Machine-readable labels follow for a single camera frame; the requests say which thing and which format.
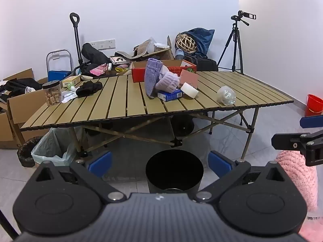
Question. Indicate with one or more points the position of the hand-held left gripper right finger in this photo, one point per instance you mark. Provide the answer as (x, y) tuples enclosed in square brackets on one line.
[(219, 165)]

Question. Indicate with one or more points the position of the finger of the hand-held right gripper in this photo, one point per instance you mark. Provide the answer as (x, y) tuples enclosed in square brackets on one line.
[(290, 141), (311, 122)]

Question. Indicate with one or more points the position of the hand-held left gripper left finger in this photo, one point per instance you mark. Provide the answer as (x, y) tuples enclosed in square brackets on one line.
[(99, 163)]

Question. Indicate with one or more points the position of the black round trash bin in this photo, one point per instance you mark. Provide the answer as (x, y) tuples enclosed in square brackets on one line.
[(174, 171)]

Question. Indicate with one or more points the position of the white roll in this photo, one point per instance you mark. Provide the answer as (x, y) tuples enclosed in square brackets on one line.
[(189, 89)]

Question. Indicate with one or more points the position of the blue printed box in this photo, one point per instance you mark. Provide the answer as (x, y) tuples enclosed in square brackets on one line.
[(170, 95)]

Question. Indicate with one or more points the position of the pink sponge block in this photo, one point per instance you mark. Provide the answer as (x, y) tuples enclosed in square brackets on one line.
[(189, 77)]

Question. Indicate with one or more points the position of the lavender fuzzy sock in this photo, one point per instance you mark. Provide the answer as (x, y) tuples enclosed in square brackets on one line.
[(167, 80)]

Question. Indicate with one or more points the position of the black trash bag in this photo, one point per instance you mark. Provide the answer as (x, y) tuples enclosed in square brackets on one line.
[(25, 153)]

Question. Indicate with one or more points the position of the red bucket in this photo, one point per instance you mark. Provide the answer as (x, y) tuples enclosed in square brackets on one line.
[(314, 105)]

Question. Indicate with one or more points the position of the person's right pink fuzzy leg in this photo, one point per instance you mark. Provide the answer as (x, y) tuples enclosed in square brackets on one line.
[(297, 171)]

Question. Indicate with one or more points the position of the bin with green liner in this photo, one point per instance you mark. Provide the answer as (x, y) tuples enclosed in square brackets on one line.
[(50, 146)]

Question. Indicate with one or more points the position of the black wagon wheel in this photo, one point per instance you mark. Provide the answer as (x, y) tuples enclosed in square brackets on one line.
[(183, 127)]

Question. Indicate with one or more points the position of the tan slatted folding table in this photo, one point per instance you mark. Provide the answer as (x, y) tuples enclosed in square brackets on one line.
[(121, 100)]

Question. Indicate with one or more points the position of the white paper packet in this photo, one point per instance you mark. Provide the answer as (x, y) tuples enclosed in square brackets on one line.
[(67, 97)]

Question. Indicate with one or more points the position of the black cloth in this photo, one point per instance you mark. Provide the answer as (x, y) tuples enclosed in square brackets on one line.
[(87, 88)]

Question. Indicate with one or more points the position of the green and white bottle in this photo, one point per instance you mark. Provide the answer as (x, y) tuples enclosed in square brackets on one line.
[(71, 87)]

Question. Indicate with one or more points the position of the clear snack jar black lid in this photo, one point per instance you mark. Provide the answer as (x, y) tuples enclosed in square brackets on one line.
[(52, 95)]

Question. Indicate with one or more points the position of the yellow box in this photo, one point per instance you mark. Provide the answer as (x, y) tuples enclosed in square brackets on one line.
[(72, 80)]

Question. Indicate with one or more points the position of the large plain cardboard box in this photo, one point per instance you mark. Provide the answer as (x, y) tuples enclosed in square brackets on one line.
[(27, 105)]

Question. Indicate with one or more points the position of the pink packet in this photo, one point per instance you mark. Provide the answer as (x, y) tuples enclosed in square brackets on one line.
[(98, 70)]

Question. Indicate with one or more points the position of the red cardboard box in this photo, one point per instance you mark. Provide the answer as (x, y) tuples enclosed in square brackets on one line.
[(138, 75)]

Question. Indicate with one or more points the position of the yellow green packet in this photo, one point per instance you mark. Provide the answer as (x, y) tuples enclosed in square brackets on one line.
[(119, 69)]

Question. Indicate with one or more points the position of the blue storage box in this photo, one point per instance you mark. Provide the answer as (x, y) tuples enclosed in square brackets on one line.
[(56, 75)]

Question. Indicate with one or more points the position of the black suitcase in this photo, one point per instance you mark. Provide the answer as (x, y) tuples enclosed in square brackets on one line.
[(205, 65)]

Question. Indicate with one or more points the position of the white and maroon box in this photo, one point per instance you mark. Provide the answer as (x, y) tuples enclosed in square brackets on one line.
[(118, 60)]

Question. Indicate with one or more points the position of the black tripod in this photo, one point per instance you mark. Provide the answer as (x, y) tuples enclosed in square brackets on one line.
[(234, 37)]

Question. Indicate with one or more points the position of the blue grey bottle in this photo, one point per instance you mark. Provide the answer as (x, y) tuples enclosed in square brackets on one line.
[(179, 55)]

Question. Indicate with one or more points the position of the open flap cardboard box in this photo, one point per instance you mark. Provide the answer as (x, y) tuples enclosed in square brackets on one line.
[(21, 74)]

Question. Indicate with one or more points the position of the grey beige fleece mat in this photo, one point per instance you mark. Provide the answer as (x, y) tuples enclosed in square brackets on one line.
[(142, 48)]

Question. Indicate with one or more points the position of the tan open cardboard box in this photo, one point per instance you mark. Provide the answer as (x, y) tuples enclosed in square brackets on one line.
[(164, 54)]

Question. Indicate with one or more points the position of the rattan ball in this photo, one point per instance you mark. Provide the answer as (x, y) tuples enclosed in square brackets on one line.
[(186, 44)]

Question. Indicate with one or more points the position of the blue velvet bag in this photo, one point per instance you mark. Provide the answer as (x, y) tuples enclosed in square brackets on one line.
[(201, 40)]

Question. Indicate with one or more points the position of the white plastic container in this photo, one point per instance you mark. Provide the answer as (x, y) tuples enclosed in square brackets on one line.
[(161, 47)]

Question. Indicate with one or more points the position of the white wall socket panel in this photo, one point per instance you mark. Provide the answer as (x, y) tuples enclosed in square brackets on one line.
[(106, 44)]

